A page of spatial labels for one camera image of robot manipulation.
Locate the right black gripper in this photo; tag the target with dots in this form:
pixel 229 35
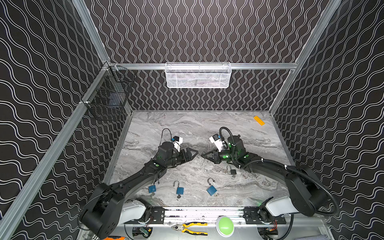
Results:
pixel 216 156

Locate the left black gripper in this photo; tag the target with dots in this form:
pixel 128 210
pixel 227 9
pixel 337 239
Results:
pixel 183 154

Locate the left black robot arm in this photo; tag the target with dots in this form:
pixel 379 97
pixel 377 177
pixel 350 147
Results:
pixel 113 205

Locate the yellow block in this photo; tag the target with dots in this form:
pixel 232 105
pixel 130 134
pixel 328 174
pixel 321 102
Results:
pixel 259 120

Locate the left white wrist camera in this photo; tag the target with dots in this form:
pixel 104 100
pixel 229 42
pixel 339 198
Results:
pixel 177 141

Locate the green round button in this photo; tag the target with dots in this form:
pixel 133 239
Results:
pixel 225 226

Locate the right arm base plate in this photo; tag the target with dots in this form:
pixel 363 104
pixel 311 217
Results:
pixel 255 216

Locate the black wire basket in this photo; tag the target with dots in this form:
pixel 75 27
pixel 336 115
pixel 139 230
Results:
pixel 108 102

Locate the middle blue padlock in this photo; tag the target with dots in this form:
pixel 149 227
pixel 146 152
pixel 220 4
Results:
pixel 179 190

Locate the white wire basket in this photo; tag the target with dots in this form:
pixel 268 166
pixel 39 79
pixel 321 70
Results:
pixel 198 75

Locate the right blue padlock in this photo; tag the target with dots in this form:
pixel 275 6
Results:
pixel 211 189

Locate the orange tool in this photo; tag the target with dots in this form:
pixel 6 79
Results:
pixel 115 238

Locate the left blue padlock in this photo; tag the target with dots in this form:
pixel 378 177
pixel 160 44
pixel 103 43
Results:
pixel 152 189

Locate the blue padlock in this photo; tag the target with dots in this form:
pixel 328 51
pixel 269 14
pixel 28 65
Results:
pixel 211 189
pixel 179 190
pixel 152 189

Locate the green circuit board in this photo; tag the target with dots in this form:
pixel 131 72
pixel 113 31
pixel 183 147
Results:
pixel 142 232

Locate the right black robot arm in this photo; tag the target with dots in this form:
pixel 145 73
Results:
pixel 307 194

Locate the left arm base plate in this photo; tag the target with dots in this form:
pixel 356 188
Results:
pixel 152 215

